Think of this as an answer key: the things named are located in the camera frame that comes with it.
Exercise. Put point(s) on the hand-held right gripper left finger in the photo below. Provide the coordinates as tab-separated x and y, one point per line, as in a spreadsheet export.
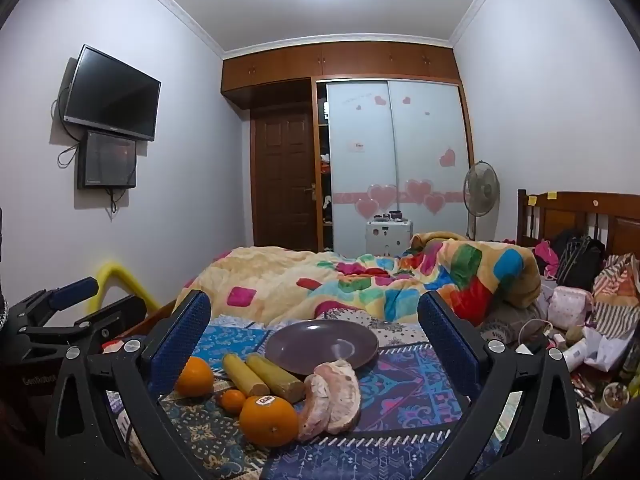
182	342

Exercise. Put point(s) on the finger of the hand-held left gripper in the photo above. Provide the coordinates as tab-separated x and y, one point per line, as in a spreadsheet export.
75	291
107	319

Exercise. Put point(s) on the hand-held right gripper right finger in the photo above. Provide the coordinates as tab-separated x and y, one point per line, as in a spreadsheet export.
445	355

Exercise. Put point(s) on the plain orange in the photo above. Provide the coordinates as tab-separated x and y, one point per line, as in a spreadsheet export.
196	377

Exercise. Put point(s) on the banana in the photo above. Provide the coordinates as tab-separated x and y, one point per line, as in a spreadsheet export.
240	372

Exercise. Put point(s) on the small tangerine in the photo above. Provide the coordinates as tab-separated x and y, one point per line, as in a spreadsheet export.
231	401

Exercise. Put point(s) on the yellow sugarcane piece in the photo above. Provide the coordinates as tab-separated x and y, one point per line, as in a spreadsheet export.
280	382

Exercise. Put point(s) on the orange with sticker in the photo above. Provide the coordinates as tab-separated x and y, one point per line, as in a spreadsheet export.
272	425

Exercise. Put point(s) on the brown round plate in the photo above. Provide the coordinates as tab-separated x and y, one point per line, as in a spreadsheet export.
310	347

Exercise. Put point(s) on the small peeled pomelo segment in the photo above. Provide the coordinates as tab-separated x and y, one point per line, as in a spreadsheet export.
315	405

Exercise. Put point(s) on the blue patterned tablecloth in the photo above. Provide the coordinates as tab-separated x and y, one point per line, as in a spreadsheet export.
400	390

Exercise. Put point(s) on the small white appliance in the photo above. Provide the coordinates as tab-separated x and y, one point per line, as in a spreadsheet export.
387	237

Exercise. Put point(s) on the white bottle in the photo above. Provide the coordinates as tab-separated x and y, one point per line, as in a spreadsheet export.
576	355

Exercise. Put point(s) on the pink pouch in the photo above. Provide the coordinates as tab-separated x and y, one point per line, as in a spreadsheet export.
570	305

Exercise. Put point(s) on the colourful patchwork quilt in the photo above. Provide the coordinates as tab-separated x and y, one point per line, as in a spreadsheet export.
300	270

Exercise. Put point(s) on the magenta clothes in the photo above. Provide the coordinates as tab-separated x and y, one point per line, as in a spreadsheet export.
545	256

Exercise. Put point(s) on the white plastic bag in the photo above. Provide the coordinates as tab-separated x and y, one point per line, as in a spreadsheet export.
607	352

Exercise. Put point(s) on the black backpack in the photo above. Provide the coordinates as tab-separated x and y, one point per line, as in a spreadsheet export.
580	260

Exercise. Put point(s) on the standing fan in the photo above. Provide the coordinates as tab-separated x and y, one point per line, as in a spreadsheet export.
481	185

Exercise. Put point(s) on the striped bag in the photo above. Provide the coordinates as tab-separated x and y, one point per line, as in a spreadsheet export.
617	310

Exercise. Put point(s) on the wooden bed headboard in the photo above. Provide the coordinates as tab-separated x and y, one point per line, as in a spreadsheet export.
565	210

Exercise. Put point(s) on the brown wooden door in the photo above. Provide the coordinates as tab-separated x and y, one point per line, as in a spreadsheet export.
282	180

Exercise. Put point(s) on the frosted sliding wardrobe door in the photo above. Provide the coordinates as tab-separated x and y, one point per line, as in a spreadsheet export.
357	160
430	125

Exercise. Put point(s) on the wooden overhead cabinet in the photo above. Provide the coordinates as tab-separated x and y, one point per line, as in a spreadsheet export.
350	62

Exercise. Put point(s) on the yellow tube frame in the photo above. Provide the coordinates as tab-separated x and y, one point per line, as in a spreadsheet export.
112	267

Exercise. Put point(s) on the small black wall monitor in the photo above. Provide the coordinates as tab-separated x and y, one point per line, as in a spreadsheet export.
107	160

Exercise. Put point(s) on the black wall television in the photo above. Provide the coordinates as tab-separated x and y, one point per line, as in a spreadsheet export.
112	92

